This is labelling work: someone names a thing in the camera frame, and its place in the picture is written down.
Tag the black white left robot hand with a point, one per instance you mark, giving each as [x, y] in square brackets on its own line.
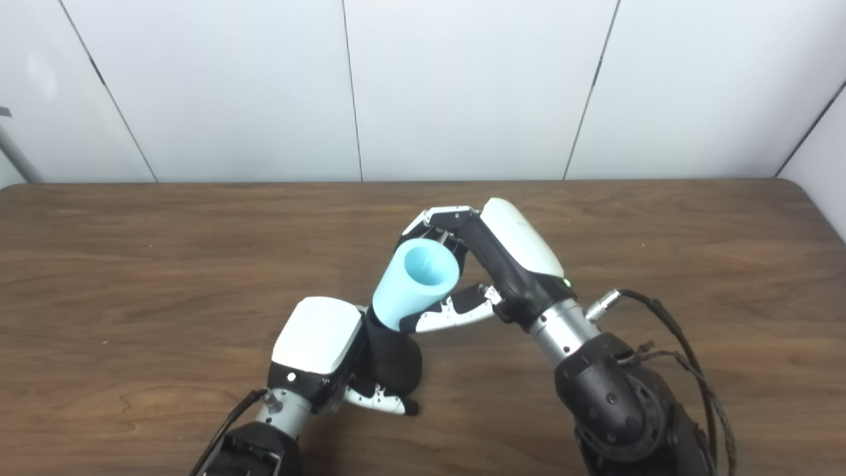
[317, 337]

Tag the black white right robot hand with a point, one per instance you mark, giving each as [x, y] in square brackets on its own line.
[522, 258]

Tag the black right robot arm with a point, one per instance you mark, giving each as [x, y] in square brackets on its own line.
[618, 403]

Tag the black flared nozzle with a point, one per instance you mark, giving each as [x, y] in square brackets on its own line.
[393, 360]

